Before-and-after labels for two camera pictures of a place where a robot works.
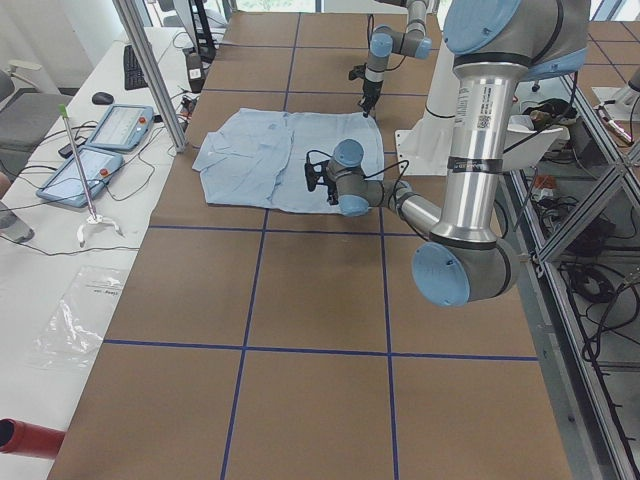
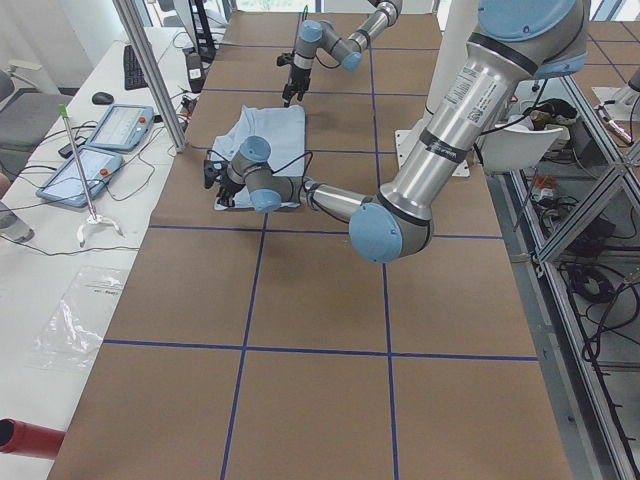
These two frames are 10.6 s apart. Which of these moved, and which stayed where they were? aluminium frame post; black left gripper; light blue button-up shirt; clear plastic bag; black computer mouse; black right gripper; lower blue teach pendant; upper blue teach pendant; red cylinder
Moved: black right gripper; light blue button-up shirt; black left gripper
Stayed: lower blue teach pendant; upper blue teach pendant; clear plastic bag; red cylinder; black computer mouse; aluminium frame post
